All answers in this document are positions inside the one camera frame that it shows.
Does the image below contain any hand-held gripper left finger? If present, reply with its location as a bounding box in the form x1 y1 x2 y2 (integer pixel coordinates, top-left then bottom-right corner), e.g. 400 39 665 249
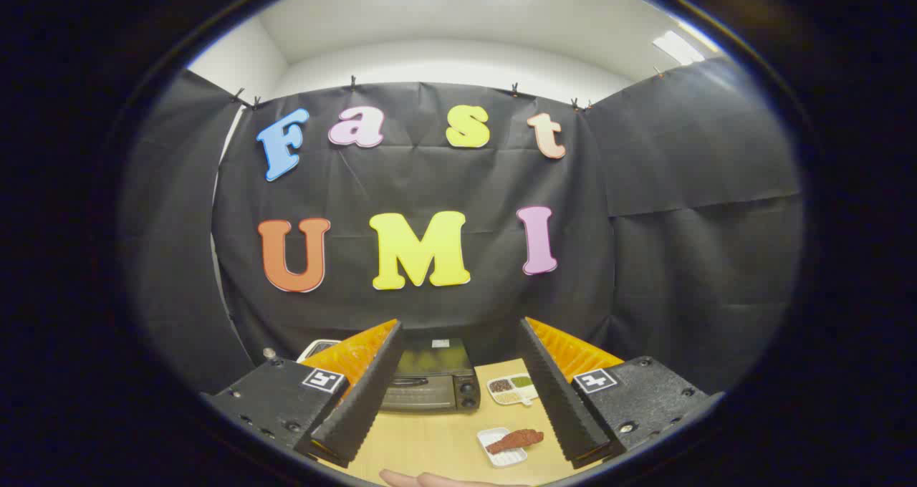
201 319 403 468

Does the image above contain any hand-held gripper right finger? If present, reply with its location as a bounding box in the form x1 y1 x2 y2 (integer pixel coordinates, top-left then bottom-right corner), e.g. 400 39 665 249
517 317 724 469

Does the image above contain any brown meat piece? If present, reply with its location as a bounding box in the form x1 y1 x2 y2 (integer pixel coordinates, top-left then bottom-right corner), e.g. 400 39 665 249
485 429 545 455

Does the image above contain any black toaster oven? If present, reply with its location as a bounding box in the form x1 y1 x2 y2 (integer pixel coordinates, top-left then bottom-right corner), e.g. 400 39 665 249
380 338 482 413

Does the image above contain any white pop-up toaster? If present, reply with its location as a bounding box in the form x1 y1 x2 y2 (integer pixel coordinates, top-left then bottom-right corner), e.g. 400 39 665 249
297 339 343 362

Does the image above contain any white rectangular food tray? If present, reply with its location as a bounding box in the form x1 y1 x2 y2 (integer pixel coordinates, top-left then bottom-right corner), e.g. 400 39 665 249
477 428 529 468

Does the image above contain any white divided plate of beans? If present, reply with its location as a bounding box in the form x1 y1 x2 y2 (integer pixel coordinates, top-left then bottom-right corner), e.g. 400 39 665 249
487 375 539 407

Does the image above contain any row of backdrop clips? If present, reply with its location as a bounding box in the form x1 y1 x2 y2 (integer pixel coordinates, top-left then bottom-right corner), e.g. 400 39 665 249
229 67 667 112

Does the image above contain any ceiling light panel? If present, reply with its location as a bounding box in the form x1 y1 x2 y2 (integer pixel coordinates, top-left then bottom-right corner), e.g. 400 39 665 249
653 30 706 66

